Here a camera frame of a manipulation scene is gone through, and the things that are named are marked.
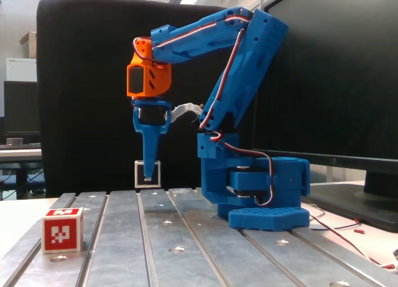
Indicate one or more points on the cardboard box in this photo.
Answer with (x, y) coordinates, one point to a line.
(29, 44)

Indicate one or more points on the small red connector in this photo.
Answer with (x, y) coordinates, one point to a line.
(359, 231)

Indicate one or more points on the black Dell monitor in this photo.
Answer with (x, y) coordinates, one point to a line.
(342, 81)

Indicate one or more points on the aluminium slotted base plate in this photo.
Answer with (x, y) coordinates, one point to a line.
(155, 252)

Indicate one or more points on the red cube with white pattern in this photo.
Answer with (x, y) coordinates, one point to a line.
(60, 234)

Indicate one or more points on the black background monitor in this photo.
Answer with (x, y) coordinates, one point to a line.
(21, 106)

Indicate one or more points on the black keyboard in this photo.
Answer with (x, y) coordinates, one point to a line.
(18, 146)

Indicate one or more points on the black cube with number five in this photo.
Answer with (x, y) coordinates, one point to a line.
(140, 175)

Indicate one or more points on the grey background desk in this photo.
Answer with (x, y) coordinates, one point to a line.
(18, 154)

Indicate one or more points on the grey round container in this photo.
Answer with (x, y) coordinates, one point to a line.
(14, 142)

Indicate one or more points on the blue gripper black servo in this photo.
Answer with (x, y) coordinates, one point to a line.
(151, 129)

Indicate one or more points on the blue and orange robot arm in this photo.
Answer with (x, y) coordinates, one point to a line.
(248, 81)

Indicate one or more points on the black panel backdrop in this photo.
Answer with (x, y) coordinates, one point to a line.
(77, 81)

